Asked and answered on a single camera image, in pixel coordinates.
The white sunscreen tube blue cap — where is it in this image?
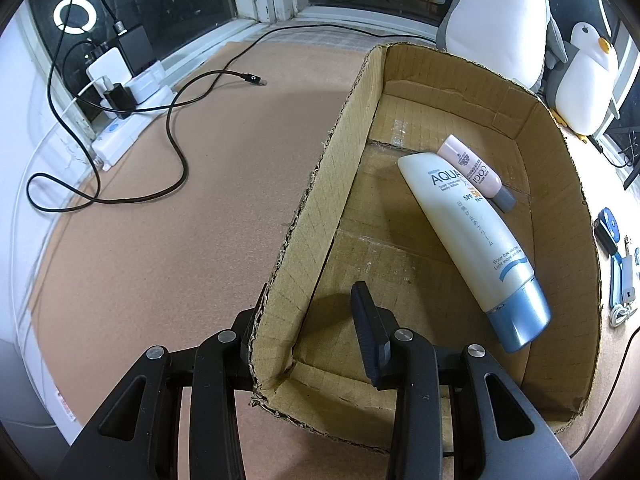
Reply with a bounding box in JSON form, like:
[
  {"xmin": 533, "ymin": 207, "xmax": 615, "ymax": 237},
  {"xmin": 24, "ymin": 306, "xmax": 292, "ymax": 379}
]
[{"xmin": 397, "ymin": 151, "xmax": 552, "ymax": 354}]

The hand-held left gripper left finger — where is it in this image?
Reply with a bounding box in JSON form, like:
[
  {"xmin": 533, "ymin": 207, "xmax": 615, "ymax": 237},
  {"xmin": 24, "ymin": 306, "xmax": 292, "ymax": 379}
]
[{"xmin": 54, "ymin": 284, "xmax": 268, "ymax": 480}]

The cardboard box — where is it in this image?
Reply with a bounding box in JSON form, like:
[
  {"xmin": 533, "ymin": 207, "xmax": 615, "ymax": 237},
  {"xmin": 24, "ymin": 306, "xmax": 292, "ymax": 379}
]
[{"xmin": 248, "ymin": 41, "xmax": 602, "ymax": 453}]

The white power strip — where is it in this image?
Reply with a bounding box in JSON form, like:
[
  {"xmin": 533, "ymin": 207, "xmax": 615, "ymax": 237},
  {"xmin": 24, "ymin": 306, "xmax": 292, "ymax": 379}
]
[{"xmin": 91, "ymin": 60, "xmax": 176, "ymax": 171}]

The small black plug charger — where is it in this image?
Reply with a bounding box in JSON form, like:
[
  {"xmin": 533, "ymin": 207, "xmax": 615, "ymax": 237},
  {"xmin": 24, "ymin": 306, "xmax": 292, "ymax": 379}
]
[{"xmin": 102, "ymin": 81, "xmax": 138, "ymax": 120}]

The black USB charging cable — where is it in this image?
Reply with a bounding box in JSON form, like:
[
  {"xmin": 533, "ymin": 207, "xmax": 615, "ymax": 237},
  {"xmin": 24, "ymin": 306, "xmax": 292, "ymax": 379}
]
[{"xmin": 27, "ymin": 0, "xmax": 269, "ymax": 211}]

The large penguin plush toy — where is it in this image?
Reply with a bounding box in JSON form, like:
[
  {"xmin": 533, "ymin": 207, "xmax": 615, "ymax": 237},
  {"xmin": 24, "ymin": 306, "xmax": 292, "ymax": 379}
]
[{"xmin": 435, "ymin": 0, "xmax": 566, "ymax": 93}]

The white laptop power adapter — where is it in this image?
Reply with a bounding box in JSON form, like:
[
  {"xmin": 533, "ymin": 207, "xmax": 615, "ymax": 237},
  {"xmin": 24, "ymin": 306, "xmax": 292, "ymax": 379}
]
[{"xmin": 86, "ymin": 47, "xmax": 132, "ymax": 92}]

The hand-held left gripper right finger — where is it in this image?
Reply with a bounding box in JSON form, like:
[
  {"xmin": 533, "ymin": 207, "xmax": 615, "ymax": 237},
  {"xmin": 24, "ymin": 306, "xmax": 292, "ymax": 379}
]
[{"xmin": 350, "ymin": 281, "xmax": 581, "ymax": 480}]

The small pink cosmetic tube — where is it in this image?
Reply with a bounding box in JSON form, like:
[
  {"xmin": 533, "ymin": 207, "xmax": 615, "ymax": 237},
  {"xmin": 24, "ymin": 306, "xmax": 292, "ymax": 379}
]
[{"xmin": 438, "ymin": 134, "xmax": 517, "ymax": 212}]

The small penguin plush toy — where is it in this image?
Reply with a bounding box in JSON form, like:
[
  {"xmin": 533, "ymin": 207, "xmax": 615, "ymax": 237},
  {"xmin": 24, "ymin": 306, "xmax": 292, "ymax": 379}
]
[{"xmin": 545, "ymin": 21, "xmax": 621, "ymax": 142}]

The white plug adapter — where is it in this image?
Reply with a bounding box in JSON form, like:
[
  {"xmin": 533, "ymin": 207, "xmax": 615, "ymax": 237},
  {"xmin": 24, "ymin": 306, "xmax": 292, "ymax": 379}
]
[{"xmin": 131, "ymin": 60, "xmax": 166, "ymax": 101}]

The thin black cable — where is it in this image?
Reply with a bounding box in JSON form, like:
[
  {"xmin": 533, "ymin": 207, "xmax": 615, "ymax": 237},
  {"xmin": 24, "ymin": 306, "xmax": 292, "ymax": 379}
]
[{"xmin": 569, "ymin": 390, "xmax": 613, "ymax": 458}]

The black power adapter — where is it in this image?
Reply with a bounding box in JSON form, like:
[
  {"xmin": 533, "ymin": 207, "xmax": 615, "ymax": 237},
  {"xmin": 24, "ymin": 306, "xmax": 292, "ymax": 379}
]
[{"xmin": 117, "ymin": 25, "xmax": 153, "ymax": 73}]

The black stand leg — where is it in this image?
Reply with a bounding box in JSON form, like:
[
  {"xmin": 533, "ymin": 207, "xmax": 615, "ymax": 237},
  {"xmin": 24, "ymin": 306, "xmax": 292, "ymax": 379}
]
[{"xmin": 624, "ymin": 152, "xmax": 640, "ymax": 192}]

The long black power cable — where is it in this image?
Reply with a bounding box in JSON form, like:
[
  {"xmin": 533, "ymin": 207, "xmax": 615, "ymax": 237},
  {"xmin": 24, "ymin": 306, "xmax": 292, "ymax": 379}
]
[{"xmin": 75, "ymin": 22, "xmax": 441, "ymax": 111}]

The patterned case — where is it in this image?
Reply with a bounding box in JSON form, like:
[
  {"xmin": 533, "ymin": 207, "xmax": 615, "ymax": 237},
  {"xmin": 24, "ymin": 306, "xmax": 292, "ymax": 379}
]
[{"xmin": 594, "ymin": 220, "xmax": 621, "ymax": 257}]

